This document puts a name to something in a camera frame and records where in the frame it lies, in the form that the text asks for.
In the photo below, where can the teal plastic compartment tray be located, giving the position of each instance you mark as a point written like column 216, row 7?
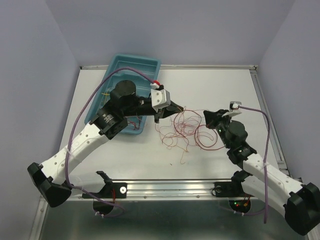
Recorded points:
column 146, row 65

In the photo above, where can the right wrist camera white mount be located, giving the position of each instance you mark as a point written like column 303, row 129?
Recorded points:
column 233, row 108

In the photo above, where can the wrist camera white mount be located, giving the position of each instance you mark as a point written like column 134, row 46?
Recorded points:
column 233, row 108
column 160, row 98

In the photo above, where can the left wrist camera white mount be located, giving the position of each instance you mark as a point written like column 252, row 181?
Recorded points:
column 160, row 98

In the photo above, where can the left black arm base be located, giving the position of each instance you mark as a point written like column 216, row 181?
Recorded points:
column 104, row 201

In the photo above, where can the aluminium mounting rail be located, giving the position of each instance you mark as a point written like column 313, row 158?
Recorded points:
column 203, row 189

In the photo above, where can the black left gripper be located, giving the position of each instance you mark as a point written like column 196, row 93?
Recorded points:
column 173, row 108

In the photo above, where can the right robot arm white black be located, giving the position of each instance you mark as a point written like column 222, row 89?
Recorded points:
column 297, row 202

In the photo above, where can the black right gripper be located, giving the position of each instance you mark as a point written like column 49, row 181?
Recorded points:
column 212, row 117

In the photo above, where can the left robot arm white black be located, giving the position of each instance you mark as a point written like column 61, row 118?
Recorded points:
column 51, row 177

